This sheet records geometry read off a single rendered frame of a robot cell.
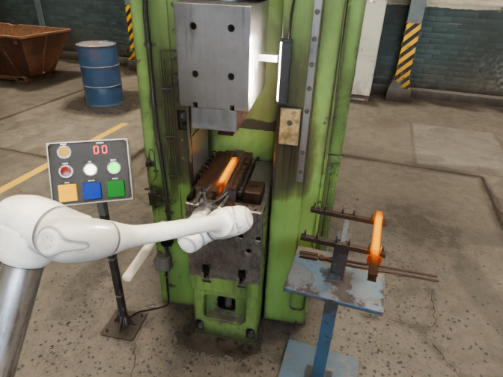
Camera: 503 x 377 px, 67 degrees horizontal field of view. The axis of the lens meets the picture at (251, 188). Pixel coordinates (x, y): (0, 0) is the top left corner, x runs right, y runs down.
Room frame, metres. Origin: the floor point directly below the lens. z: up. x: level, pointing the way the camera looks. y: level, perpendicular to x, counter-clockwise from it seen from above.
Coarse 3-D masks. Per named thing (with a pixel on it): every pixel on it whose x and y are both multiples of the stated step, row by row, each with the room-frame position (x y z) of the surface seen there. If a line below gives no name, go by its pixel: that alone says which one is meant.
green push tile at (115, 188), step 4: (112, 180) 1.49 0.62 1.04; (116, 180) 1.49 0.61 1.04; (120, 180) 1.49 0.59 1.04; (108, 184) 1.47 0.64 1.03; (112, 184) 1.48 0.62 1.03; (116, 184) 1.48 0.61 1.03; (120, 184) 1.48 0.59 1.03; (108, 188) 1.46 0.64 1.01; (112, 188) 1.47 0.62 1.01; (116, 188) 1.47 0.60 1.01; (120, 188) 1.47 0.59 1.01; (124, 188) 1.48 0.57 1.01; (108, 192) 1.45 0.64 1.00; (112, 192) 1.46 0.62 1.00; (116, 192) 1.46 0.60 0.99; (120, 192) 1.46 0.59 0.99; (124, 192) 1.47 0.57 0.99; (108, 196) 1.44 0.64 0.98; (112, 196) 1.45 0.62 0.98; (116, 196) 1.45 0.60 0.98; (120, 196) 1.46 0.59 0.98
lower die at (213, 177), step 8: (224, 152) 1.97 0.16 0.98; (232, 152) 1.95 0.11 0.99; (248, 152) 1.96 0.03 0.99; (216, 160) 1.86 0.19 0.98; (224, 160) 1.84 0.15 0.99; (240, 160) 1.85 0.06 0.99; (248, 160) 1.85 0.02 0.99; (216, 168) 1.74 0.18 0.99; (224, 168) 1.73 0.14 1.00; (208, 176) 1.68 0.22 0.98; (216, 176) 1.66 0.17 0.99; (232, 176) 1.66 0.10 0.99; (240, 176) 1.67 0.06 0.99; (200, 184) 1.59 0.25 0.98; (208, 184) 1.57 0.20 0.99; (232, 184) 1.58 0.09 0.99; (240, 184) 1.65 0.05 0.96; (232, 192) 1.54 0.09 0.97; (232, 200) 1.54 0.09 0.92
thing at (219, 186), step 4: (232, 160) 1.81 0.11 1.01; (236, 160) 1.81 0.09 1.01; (228, 164) 1.76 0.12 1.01; (232, 164) 1.76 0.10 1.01; (228, 168) 1.71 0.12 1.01; (232, 168) 1.73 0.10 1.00; (224, 172) 1.67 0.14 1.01; (228, 172) 1.67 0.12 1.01; (224, 176) 1.63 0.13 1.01; (228, 176) 1.66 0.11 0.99; (220, 180) 1.58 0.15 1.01; (224, 180) 1.58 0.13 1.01; (216, 184) 1.53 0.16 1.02; (220, 184) 1.53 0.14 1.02; (224, 184) 1.54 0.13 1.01; (216, 188) 1.48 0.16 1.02; (220, 188) 1.54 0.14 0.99; (224, 188) 1.54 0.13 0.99; (216, 192) 1.46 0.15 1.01; (220, 192) 1.52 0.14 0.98; (216, 196) 1.47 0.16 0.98
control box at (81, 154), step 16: (48, 144) 1.51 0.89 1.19; (64, 144) 1.53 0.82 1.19; (80, 144) 1.54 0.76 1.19; (96, 144) 1.56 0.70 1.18; (112, 144) 1.57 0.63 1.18; (128, 144) 1.60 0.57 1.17; (48, 160) 1.48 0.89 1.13; (64, 160) 1.49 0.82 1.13; (80, 160) 1.51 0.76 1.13; (96, 160) 1.52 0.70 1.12; (112, 160) 1.54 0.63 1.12; (128, 160) 1.55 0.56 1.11; (80, 176) 1.47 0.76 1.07; (96, 176) 1.49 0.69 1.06; (112, 176) 1.50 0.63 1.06; (128, 176) 1.51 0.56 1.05; (80, 192) 1.43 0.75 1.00; (128, 192) 1.48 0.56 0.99
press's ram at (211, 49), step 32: (192, 0) 1.71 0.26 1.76; (256, 0) 1.86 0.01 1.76; (192, 32) 1.57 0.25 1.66; (224, 32) 1.55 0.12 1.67; (256, 32) 1.65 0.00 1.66; (192, 64) 1.57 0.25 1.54; (224, 64) 1.55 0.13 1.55; (256, 64) 1.68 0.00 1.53; (192, 96) 1.57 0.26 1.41; (224, 96) 1.55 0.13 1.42; (256, 96) 1.71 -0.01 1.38
